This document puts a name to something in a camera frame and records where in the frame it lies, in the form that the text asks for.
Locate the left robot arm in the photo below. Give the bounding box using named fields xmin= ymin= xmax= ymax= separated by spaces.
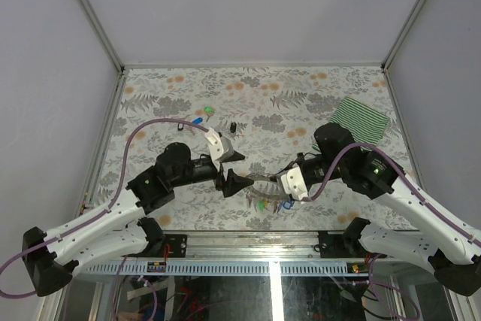
xmin=22 ymin=143 xmax=253 ymax=297

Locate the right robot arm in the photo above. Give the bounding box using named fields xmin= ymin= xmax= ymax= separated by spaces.
xmin=271 ymin=123 xmax=480 ymax=296

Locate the blue key tags cluster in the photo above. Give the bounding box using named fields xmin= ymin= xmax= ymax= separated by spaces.
xmin=278 ymin=201 xmax=294 ymax=210

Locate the floral table mat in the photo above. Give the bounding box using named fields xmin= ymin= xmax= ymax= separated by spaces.
xmin=86 ymin=66 xmax=413 ymax=231

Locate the green striped cloth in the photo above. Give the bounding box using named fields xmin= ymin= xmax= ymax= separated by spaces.
xmin=306 ymin=95 xmax=390 ymax=145

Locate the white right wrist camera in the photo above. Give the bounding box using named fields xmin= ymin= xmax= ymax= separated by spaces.
xmin=279 ymin=166 xmax=311 ymax=202

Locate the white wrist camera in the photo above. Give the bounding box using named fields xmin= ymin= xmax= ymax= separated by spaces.
xmin=204 ymin=128 xmax=234 ymax=169
xmin=279 ymin=166 xmax=311 ymax=202

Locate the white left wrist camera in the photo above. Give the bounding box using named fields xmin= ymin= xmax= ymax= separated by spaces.
xmin=204 ymin=128 xmax=234 ymax=169

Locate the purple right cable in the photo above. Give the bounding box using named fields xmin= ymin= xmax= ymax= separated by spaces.
xmin=306 ymin=143 xmax=481 ymax=249

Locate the purple cable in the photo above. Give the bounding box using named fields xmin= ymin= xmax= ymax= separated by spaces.
xmin=306 ymin=143 xmax=481 ymax=249
xmin=0 ymin=118 xmax=211 ymax=298

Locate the aluminium front rail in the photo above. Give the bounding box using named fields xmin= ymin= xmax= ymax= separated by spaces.
xmin=86 ymin=231 xmax=370 ymax=276

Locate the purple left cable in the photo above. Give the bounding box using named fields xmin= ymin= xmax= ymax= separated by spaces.
xmin=0 ymin=118 xmax=211 ymax=298

